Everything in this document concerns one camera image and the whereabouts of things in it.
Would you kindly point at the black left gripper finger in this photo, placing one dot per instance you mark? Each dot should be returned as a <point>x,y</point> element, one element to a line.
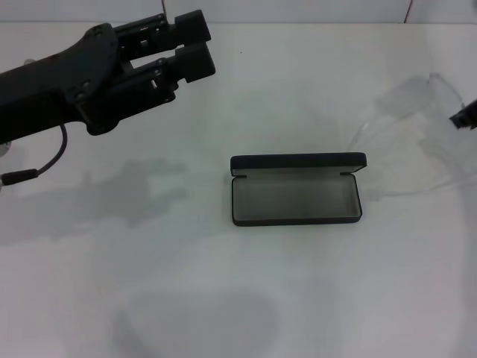
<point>197,61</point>
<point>192,28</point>

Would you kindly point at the clear plastic glasses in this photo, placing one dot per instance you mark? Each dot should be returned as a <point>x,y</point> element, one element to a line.
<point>417,93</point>

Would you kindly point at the silver metal connector stub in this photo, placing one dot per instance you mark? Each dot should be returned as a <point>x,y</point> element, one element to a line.
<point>30,60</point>

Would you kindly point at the black glasses case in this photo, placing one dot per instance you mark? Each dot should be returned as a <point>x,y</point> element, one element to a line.
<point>298,160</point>

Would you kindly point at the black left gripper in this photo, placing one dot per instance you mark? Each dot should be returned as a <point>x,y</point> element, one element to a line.
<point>48,89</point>

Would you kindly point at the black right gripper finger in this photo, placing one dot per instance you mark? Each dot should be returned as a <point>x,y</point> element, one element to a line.
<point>467,117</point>

